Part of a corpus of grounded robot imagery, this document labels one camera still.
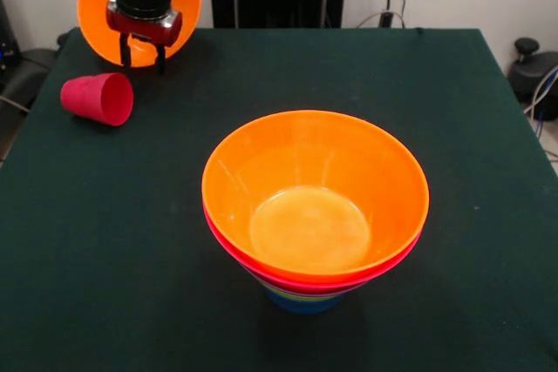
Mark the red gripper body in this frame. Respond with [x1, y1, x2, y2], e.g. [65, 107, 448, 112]
[105, 0, 184, 48]

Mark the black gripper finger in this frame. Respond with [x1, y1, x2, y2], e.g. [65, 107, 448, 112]
[154, 43, 167, 77]
[119, 31, 133, 71]

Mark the red cup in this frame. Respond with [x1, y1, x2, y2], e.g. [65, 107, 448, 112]
[59, 72, 134, 127]

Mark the yellow-orange large bowl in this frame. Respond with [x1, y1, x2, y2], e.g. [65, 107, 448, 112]
[77, 0, 203, 69]
[201, 109, 431, 285]

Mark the orange shallow bowl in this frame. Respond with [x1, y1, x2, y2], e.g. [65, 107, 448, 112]
[202, 201, 426, 287]

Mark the purple bowl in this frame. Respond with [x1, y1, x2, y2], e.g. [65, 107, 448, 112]
[261, 280, 359, 298]

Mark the blue bowl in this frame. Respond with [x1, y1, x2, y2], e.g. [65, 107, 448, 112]
[264, 287, 346, 315]

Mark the pink large bowl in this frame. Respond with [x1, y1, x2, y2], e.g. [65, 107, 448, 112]
[202, 208, 424, 295]

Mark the grey office chair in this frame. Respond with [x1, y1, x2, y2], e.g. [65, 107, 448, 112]
[0, 48, 60, 112]

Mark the black computer equipment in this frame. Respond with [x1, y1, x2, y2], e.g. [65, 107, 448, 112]
[0, 0, 22, 71]

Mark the dark green tablecloth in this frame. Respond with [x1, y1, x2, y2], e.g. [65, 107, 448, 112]
[0, 27, 558, 372]

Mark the grey cable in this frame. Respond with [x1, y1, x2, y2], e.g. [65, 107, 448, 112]
[524, 65, 558, 115]

